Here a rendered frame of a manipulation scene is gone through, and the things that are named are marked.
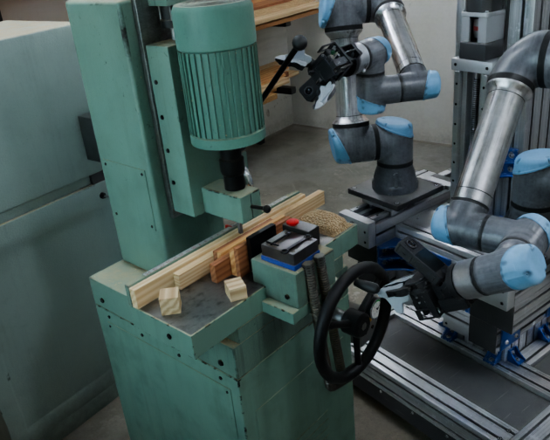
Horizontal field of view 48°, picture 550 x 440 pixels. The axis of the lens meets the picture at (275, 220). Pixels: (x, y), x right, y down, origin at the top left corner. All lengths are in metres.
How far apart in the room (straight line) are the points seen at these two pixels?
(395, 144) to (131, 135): 0.84
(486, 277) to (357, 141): 0.90
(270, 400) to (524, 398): 0.93
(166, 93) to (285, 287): 0.52
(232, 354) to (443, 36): 3.64
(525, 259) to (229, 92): 0.68
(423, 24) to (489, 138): 3.49
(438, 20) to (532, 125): 2.86
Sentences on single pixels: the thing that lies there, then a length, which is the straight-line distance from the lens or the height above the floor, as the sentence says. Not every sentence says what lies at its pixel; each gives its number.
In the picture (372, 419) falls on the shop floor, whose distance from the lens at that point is 2.38.
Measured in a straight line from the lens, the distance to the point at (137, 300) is 1.42.
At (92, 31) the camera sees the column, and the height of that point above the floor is 1.45.
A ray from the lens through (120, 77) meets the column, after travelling 1.54.
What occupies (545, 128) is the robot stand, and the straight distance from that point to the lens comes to 2.01.
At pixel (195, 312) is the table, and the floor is 0.90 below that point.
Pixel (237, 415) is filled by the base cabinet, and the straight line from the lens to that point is 1.56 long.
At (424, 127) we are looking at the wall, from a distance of 4.95.
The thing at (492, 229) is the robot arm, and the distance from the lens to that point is 1.25.
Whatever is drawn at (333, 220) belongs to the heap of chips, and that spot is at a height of 0.93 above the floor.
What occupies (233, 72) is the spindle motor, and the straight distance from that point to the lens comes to 1.36.
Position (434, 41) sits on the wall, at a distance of 4.77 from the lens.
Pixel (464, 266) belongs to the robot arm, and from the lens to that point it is 1.21.
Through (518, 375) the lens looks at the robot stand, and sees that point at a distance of 2.26.
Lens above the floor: 1.65
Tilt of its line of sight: 26 degrees down
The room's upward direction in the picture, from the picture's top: 6 degrees counter-clockwise
